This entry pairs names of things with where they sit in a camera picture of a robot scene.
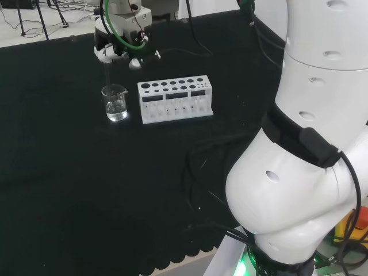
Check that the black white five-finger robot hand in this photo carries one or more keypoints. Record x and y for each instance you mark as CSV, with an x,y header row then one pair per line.
x,y
135,49

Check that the clear glass beaker with water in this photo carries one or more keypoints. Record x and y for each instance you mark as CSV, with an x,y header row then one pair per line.
x,y
116,113

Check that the white test tube rack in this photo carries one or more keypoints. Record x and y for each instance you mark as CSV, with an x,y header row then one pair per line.
x,y
172,115

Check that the black tripod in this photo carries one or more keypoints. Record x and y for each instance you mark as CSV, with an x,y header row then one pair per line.
x,y
43,26

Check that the black bench cloth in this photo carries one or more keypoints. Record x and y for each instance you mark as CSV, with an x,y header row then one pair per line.
x,y
86,172

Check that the yellow stop button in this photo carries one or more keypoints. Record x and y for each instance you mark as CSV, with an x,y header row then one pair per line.
x,y
359,230

